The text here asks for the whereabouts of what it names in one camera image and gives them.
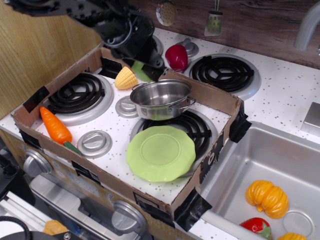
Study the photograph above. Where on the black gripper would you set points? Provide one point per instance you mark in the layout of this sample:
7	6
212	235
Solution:
131	41

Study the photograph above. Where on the green toy broccoli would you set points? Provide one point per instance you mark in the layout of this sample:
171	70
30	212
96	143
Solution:
137	68

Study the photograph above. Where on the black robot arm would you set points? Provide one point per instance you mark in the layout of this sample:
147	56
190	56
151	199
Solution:
93	14

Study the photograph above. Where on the silver metal pot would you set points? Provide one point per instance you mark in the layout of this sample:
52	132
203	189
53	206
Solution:
162	100

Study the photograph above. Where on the yellow toy corn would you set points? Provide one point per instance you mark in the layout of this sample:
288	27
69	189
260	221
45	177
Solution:
125	79

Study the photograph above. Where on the red toy pepper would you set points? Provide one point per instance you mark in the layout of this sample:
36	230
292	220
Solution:
177	57

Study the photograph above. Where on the silver stovetop knob middle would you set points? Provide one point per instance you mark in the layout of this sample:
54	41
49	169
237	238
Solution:
125	108

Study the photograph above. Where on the silver stovetop knob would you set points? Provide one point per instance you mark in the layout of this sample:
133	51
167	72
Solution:
95	144
125	108
191	48

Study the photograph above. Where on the silver stovetop knob back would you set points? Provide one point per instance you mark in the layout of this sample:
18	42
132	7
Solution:
191	48

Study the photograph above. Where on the hanging silver strainer spoon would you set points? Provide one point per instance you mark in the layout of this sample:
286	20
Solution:
166	12

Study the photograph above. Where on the front left black burner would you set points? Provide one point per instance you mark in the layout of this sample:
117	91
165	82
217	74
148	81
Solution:
83	99

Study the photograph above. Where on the hanging silver spatula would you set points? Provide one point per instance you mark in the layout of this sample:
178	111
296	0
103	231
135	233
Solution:
214	21

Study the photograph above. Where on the light green plastic plate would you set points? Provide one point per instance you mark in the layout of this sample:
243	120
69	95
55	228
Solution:
160	154

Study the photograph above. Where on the back right black burner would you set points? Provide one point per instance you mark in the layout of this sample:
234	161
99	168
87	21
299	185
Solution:
230	73

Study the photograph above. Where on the front right black burner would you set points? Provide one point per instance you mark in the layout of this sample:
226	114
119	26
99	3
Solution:
196	125

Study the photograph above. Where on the silver stovetop knob front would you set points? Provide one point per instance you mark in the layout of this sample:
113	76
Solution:
95	144

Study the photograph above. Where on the orange toy carrot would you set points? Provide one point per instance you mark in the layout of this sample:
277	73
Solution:
57	131

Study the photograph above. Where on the brown cardboard fence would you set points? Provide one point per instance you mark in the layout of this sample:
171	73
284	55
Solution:
187	205

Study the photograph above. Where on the left silver oven knob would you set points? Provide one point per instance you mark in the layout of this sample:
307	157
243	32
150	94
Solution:
35	164

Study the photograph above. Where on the silver oven knob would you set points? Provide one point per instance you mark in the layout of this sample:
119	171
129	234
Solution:
35	164
127	219

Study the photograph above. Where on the right silver oven knob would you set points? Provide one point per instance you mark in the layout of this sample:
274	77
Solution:
127	219

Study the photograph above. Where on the silver faucet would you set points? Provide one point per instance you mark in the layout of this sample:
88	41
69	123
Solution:
307	28

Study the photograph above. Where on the orange yellow cloth piece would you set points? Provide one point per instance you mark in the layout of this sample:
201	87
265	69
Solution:
54	227

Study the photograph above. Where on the orange toy pumpkin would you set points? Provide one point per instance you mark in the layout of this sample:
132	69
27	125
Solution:
268	198

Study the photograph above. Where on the red toy strawberry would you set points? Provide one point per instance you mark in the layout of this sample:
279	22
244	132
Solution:
258	226

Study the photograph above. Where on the small orange toy fruit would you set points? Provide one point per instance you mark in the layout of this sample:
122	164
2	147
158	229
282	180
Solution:
292	236

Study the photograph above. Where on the silver oven door handle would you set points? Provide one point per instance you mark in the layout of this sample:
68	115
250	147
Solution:
73	204

